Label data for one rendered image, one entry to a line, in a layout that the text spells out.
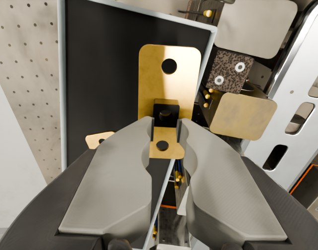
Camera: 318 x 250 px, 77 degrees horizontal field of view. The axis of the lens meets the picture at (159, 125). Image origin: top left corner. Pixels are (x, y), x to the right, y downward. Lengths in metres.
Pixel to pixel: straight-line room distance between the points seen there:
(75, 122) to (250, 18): 0.25
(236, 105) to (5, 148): 1.98
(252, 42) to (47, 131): 0.77
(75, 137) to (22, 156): 1.84
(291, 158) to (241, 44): 0.33
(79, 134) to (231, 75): 0.21
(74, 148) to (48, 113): 0.58
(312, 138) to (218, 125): 0.26
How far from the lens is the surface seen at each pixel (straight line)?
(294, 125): 0.52
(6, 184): 2.43
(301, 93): 0.47
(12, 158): 2.17
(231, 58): 0.28
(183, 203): 0.40
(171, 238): 0.62
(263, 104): 0.34
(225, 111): 0.33
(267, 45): 0.32
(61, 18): 0.21
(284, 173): 0.58
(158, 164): 0.26
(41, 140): 0.92
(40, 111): 0.85
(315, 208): 0.66
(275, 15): 0.31
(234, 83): 0.29
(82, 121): 0.24
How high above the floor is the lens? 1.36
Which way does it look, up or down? 61 degrees down
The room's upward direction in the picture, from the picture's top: 180 degrees counter-clockwise
